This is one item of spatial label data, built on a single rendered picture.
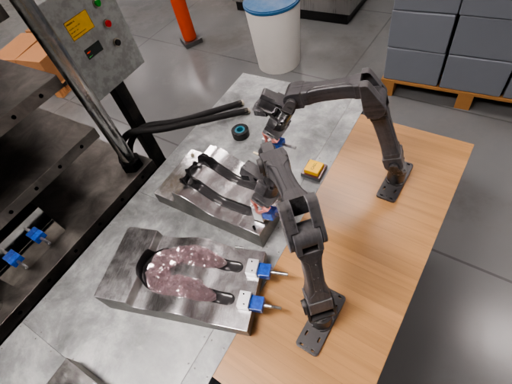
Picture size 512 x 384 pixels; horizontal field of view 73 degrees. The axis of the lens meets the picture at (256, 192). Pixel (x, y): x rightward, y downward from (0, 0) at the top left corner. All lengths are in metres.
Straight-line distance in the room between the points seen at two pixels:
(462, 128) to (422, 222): 1.63
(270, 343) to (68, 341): 0.66
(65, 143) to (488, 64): 2.50
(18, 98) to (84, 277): 0.66
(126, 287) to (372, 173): 0.97
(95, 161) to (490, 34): 2.39
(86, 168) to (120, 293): 0.81
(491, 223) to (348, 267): 1.35
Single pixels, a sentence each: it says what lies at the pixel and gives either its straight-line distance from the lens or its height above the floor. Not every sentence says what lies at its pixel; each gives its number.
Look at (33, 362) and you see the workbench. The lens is 1.43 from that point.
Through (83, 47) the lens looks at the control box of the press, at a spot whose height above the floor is 1.28.
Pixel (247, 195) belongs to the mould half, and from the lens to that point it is 1.26.
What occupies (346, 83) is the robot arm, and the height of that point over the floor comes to 1.24.
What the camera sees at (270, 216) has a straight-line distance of 1.13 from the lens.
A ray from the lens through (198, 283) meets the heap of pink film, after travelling 1.12.
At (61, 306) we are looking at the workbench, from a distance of 1.45.
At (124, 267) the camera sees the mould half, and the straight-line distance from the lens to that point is 1.24.
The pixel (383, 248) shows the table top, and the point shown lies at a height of 0.80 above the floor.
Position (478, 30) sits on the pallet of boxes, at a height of 0.59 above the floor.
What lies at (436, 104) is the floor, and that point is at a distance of 3.02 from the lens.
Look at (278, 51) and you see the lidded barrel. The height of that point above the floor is 0.24.
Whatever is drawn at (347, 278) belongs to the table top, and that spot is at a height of 0.80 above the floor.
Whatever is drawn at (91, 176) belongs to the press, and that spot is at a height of 0.79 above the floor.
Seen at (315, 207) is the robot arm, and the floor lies 1.24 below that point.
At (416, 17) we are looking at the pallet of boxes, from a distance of 2.71.
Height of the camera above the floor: 1.88
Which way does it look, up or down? 52 degrees down
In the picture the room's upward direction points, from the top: 15 degrees counter-clockwise
